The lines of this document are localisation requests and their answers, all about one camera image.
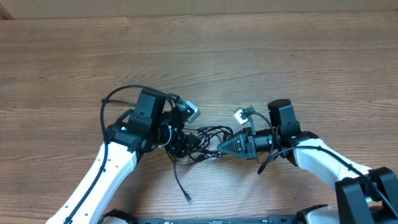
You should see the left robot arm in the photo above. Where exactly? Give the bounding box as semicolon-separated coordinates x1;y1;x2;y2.
48;85;200;224

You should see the black USB-A cable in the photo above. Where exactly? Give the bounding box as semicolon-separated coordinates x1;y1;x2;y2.
183;125;234;162

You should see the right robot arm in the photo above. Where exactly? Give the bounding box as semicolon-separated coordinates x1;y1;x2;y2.
217;99;397;223

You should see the cardboard back panel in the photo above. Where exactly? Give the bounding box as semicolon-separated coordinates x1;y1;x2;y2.
1;0;397;19

